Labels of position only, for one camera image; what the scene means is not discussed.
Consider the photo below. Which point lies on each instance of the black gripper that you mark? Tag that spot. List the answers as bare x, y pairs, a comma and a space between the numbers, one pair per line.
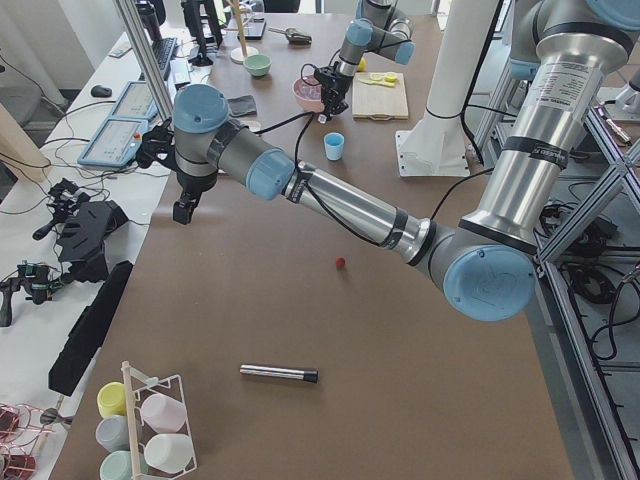
190, 183
341, 83

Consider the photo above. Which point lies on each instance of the clear ice cubes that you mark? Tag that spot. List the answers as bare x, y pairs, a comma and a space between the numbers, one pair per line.
308, 91

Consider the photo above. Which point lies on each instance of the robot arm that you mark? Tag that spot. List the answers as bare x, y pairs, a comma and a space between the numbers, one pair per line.
483, 265
379, 27

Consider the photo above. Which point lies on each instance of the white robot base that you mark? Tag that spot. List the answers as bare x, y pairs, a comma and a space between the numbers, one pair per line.
435, 146

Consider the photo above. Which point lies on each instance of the light blue cup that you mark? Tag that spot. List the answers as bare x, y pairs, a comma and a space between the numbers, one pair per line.
334, 145

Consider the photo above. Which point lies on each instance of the steel ice scoop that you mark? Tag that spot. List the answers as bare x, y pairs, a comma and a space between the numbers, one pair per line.
293, 35

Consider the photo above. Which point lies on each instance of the wooden cup stand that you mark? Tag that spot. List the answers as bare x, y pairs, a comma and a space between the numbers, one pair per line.
241, 53

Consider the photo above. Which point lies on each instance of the yellow cup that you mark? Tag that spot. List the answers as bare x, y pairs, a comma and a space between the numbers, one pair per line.
111, 400

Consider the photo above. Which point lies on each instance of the pink cup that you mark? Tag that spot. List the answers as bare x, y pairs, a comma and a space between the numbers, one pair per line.
163, 414

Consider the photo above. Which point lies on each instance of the grey cup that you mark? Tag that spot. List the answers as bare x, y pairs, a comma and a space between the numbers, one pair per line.
112, 433

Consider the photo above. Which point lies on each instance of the white cup rack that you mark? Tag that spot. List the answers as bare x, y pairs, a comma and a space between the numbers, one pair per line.
139, 386

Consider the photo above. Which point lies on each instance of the mint cup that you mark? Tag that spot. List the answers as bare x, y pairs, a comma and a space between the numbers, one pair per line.
116, 465

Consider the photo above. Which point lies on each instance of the pink bowl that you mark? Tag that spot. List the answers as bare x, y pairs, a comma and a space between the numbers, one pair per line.
307, 105

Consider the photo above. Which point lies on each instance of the wooden cutting board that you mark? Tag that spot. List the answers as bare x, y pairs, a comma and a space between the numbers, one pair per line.
377, 102

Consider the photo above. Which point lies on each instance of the yellow plastic knife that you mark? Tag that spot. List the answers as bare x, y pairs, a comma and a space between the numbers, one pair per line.
382, 83

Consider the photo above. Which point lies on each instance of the cream rabbit tray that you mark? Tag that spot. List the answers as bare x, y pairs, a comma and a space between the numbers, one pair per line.
254, 126

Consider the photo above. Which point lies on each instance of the green bowl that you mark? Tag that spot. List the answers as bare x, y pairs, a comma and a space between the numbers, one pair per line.
257, 65

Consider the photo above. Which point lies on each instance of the grey folded cloth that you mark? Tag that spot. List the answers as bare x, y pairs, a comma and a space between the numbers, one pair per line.
241, 106

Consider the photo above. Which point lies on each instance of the teach pendant near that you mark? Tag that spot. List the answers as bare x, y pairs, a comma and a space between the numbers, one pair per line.
114, 144

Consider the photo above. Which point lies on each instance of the teach pendant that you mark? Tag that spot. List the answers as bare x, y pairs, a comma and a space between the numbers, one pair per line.
114, 144
135, 101

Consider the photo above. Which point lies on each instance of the teach pendant far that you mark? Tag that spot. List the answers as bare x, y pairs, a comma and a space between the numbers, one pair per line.
135, 101

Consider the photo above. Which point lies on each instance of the black mouse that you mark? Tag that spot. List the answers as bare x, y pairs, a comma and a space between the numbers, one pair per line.
100, 91

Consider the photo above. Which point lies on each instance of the red strawberry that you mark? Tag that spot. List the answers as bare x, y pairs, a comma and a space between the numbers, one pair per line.
340, 262

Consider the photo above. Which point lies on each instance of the black long box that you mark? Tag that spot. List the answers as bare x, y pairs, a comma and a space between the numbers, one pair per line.
88, 333

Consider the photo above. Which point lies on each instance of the black keyboard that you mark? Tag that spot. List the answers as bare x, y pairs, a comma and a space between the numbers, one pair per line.
163, 51

